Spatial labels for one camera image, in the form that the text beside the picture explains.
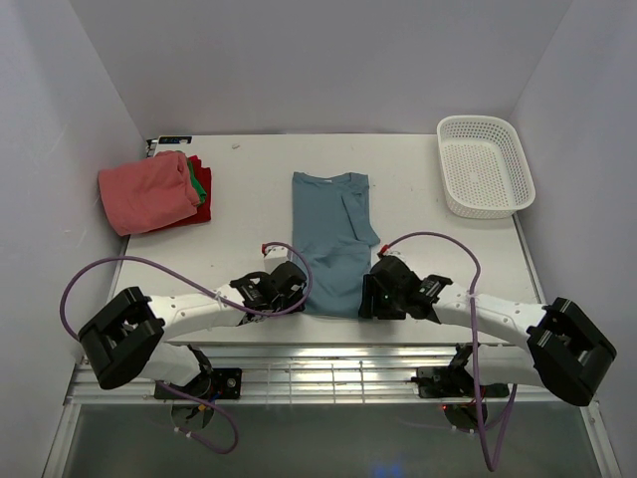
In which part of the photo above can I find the blue t shirt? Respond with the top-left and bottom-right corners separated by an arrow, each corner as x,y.
292,172 -> 380,319

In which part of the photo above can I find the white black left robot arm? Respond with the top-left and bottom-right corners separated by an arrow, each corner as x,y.
79,261 -> 308,398

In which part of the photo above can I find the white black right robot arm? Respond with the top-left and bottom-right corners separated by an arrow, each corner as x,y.
358,255 -> 617,407

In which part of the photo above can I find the dark red folded t shirt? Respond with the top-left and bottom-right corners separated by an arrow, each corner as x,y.
130,156 -> 212,234

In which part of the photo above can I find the green folded t shirt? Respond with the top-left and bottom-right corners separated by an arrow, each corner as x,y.
187,156 -> 208,206

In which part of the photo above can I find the white perforated plastic basket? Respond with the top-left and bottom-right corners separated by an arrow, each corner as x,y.
437,115 -> 535,220

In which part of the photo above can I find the pink folded t shirt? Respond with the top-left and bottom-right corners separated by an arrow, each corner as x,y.
98,151 -> 200,236

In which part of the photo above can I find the blue label sticker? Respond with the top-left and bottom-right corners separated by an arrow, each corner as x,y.
158,135 -> 192,144

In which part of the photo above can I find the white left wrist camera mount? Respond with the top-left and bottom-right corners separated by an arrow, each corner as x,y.
262,244 -> 289,274

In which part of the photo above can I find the aluminium table front rail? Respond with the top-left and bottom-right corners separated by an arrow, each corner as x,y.
63,342 -> 598,407

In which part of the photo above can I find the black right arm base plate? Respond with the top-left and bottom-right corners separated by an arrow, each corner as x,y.
406,362 -> 511,399

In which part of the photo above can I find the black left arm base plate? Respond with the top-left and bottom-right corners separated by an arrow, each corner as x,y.
153,367 -> 243,399

